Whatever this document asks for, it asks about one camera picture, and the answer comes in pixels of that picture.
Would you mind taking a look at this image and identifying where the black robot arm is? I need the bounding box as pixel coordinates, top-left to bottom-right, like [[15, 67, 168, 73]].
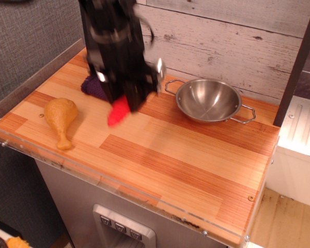
[[80, 1, 166, 112]]

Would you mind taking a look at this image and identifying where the clear acrylic edge guard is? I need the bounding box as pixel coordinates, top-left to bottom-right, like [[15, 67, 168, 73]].
[[0, 40, 279, 247]]

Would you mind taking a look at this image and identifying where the plastic chicken drumstick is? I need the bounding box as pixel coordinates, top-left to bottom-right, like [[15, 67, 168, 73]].
[[44, 98, 78, 150]]

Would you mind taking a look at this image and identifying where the white toy sink unit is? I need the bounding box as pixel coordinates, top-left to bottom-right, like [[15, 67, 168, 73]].
[[266, 97, 310, 206]]

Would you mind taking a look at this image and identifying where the orange toy food piece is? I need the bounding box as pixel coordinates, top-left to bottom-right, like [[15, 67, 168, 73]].
[[6, 237, 31, 248]]

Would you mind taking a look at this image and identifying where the purple towel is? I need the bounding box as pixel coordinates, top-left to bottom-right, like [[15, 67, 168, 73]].
[[81, 75, 109, 102]]

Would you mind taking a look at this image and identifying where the ice dispenser button panel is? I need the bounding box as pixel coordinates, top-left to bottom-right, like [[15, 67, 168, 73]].
[[92, 204, 157, 247]]

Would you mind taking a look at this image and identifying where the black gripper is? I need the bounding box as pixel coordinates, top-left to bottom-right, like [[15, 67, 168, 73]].
[[86, 15, 160, 112]]

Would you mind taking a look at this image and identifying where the dark right support post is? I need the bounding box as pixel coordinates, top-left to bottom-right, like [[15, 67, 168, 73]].
[[273, 20, 310, 127]]

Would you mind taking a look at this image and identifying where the silver toy fridge cabinet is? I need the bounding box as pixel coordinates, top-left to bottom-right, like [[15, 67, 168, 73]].
[[36, 161, 225, 247]]

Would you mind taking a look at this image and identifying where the red handled metal spoon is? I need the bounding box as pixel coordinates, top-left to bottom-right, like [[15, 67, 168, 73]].
[[107, 58, 167, 128]]

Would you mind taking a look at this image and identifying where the steel bowl with handles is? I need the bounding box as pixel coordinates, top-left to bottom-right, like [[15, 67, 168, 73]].
[[165, 79, 256, 124]]

